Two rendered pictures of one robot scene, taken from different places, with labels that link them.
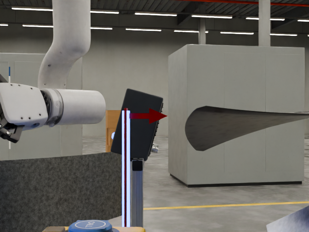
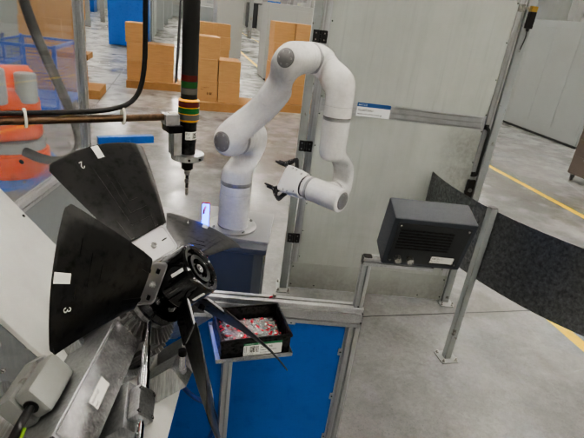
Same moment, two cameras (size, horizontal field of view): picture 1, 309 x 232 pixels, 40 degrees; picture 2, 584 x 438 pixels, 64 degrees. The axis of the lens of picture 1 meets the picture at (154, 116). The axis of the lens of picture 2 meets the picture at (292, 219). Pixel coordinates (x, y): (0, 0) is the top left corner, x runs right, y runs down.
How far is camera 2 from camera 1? 1.61 m
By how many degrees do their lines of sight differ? 85
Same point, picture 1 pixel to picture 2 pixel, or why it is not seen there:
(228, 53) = not seen: outside the picture
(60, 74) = (341, 169)
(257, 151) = not seen: outside the picture
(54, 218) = (549, 304)
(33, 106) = (292, 184)
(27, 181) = (534, 253)
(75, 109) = (312, 195)
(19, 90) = (293, 173)
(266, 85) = not seen: outside the picture
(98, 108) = (328, 202)
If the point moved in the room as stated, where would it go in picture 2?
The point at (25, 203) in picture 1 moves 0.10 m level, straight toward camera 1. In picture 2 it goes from (525, 272) to (508, 274)
